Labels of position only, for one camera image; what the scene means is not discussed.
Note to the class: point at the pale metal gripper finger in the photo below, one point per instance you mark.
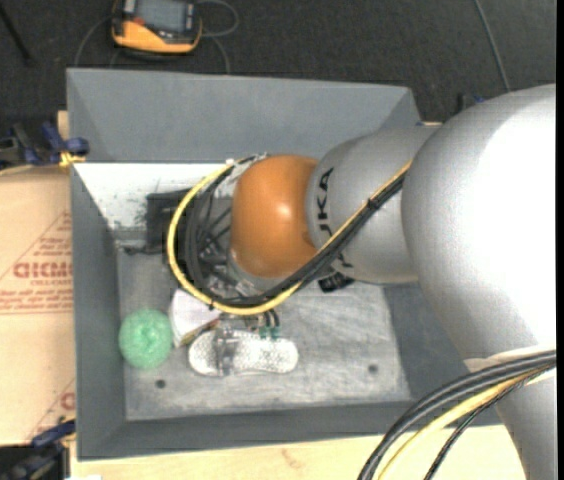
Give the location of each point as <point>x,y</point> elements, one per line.
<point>224,363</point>
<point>225,341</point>

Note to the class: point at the white mesh shoe insole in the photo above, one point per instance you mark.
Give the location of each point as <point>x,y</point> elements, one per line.
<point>262,355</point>

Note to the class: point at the green spiky ball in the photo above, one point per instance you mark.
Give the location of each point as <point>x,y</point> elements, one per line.
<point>145,338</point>

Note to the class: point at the grey metal bin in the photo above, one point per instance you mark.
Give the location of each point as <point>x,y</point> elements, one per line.
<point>332,338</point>

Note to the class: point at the brown cardboard board red print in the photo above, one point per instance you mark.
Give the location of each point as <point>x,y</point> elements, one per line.
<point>22,348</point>

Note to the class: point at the black box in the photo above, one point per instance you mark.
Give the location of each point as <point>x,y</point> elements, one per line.
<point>156,218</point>

